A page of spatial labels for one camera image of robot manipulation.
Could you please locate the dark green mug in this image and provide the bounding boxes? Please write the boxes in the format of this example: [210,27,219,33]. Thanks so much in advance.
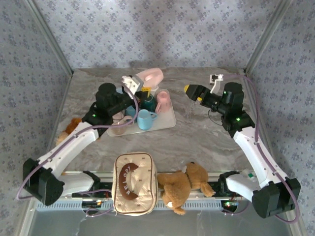
[139,94,157,111]

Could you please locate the light pink mug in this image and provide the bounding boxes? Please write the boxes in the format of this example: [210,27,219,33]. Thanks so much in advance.
[136,67,164,89]
[156,89,170,114]

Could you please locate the teal blue mug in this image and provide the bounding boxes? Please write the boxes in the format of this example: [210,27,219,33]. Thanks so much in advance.
[125,106,138,118]

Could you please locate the light blue mug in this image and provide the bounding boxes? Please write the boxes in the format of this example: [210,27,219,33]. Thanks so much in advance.
[137,109,158,131]

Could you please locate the pinkish clear mug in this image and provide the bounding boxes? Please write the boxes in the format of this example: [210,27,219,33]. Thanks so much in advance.
[111,115,135,136]

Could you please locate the white plastic tray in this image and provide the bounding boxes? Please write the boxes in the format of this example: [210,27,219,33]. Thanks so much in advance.
[107,90,177,137]

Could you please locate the small orange-brown plush toy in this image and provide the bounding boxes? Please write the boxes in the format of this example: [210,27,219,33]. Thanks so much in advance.
[55,117,83,146]

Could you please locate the clear plastic packet green label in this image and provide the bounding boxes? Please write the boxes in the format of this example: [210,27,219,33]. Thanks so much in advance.
[242,170,256,182]

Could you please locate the beige quilted tissue box cover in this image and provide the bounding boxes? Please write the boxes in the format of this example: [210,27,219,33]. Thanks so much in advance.
[111,151,158,217]

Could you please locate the large brown teddy bear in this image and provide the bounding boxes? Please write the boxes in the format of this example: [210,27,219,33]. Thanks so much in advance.
[157,161,217,216]

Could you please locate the small circuit board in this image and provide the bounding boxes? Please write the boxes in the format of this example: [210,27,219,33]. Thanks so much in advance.
[220,200,240,208]
[82,199,103,207]

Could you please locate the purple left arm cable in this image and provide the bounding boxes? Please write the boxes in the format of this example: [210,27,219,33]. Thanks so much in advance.
[16,90,138,201]

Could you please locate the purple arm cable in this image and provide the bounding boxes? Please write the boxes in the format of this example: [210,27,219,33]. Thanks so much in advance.
[16,90,138,201]
[221,73,301,224]

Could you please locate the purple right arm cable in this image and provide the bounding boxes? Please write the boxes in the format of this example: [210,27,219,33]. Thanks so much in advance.
[221,73,301,224]

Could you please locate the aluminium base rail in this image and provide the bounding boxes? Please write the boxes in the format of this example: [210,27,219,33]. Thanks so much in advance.
[60,170,248,199]

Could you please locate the aluminium frame post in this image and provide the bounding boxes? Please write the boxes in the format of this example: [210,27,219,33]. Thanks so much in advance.
[244,0,295,74]
[24,0,75,77]

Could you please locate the grey slotted cable duct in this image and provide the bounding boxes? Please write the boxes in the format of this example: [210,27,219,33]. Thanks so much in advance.
[31,198,238,212]

